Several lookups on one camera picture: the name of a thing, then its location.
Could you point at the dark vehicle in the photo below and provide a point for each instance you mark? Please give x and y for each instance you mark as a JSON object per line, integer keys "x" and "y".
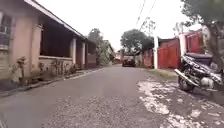
{"x": 128, "y": 61}

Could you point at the grey asphalt road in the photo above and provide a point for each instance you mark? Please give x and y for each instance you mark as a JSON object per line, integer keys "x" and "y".
{"x": 106, "y": 96}

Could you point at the tree with dark crown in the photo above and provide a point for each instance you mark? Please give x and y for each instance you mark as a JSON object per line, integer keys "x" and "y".
{"x": 135, "y": 40}

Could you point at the grass verge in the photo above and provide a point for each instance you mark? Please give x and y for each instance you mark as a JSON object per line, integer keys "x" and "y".
{"x": 163, "y": 73}

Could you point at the red metal gate with pillars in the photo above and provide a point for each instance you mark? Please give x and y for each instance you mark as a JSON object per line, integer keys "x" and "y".
{"x": 173, "y": 50}

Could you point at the potted plants by house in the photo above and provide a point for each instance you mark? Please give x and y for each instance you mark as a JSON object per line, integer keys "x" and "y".
{"x": 40, "y": 70}

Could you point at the beige house with porch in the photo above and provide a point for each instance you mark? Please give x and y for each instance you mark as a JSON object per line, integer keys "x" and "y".
{"x": 36, "y": 43}

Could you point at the parked motorcycle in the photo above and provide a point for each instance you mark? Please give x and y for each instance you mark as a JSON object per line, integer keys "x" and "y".
{"x": 198, "y": 75}

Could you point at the tree trunk with foliage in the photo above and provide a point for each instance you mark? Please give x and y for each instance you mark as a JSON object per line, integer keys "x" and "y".
{"x": 210, "y": 23}

